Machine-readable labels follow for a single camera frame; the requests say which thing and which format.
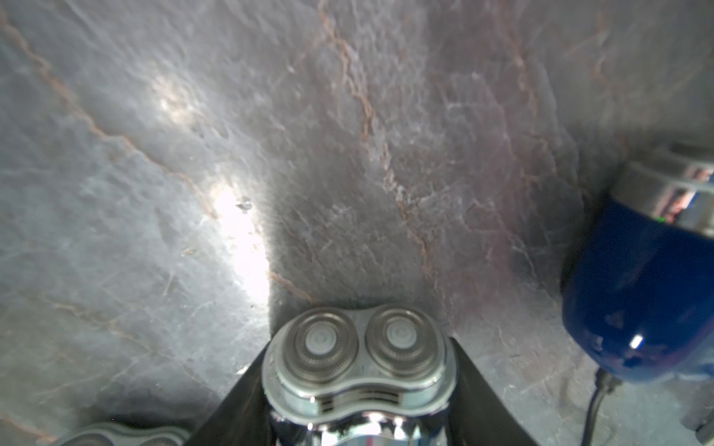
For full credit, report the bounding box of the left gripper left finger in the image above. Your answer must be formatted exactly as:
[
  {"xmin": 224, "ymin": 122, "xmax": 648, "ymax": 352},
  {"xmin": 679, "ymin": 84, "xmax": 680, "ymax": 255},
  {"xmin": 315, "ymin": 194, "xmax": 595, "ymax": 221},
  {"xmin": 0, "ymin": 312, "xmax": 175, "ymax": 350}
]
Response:
[{"xmin": 184, "ymin": 346, "xmax": 276, "ymax": 446}]

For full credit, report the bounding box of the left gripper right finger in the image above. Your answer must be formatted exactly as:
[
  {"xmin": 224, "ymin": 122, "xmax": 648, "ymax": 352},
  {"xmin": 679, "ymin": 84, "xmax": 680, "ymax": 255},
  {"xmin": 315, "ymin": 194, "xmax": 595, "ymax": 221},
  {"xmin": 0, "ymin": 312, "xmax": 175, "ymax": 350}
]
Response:
[{"xmin": 446, "ymin": 337, "xmax": 537, "ymax": 446}]

